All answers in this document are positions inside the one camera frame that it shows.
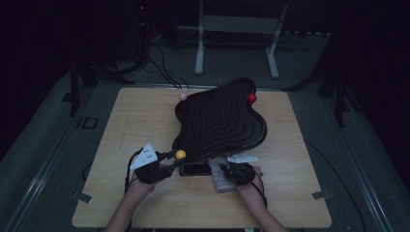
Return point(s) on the white power strip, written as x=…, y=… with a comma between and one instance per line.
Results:
x=306, y=33

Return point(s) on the yellow ball knob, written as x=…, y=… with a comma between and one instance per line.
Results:
x=180, y=154

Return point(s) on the black tripod stand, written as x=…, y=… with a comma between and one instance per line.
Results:
x=339, y=106
x=74, y=96

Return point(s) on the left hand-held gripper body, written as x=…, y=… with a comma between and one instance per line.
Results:
x=146, y=161

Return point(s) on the red ball knob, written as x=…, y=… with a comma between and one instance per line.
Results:
x=251, y=98

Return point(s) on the dark equipment with red light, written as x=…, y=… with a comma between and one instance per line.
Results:
x=140, y=25

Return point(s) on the dark floor bracket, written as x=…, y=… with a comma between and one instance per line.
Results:
x=87, y=123

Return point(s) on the black tray base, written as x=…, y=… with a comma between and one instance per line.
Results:
x=195, y=169

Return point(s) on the white metal stand frame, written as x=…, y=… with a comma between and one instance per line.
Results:
x=238, y=24

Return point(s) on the person's right hand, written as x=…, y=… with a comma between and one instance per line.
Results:
x=249, y=188

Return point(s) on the grey tape piece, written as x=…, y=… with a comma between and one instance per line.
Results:
x=320, y=195
x=82, y=197

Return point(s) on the person's left hand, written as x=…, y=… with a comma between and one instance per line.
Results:
x=140, y=191

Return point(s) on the black wavy tray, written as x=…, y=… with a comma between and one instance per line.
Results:
x=222, y=122

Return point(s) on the grey cloth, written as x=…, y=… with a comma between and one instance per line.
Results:
x=220, y=183

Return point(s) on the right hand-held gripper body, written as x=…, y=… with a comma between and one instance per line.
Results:
x=240, y=174

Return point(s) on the pink ball knob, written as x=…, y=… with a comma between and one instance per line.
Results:
x=182, y=96

